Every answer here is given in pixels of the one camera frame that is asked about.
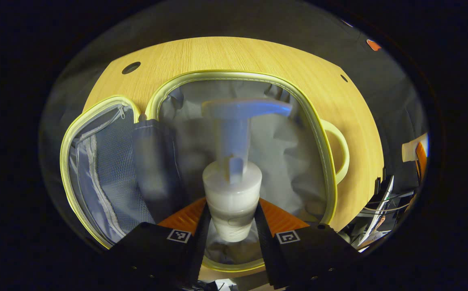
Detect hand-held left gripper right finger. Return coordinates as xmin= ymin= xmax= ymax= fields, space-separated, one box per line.
xmin=254 ymin=198 xmax=360 ymax=290

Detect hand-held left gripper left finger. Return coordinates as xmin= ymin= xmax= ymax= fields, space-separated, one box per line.
xmin=108 ymin=198 xmax=212 ymax=288

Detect white pump bottle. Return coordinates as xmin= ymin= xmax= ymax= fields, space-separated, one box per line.
xmin=201 ymin=98 xmax=293 ymax=243

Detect cream suitcase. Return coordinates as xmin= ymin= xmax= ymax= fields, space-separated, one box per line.
xmin=60 ymin=71 xmax=351 ymax=272

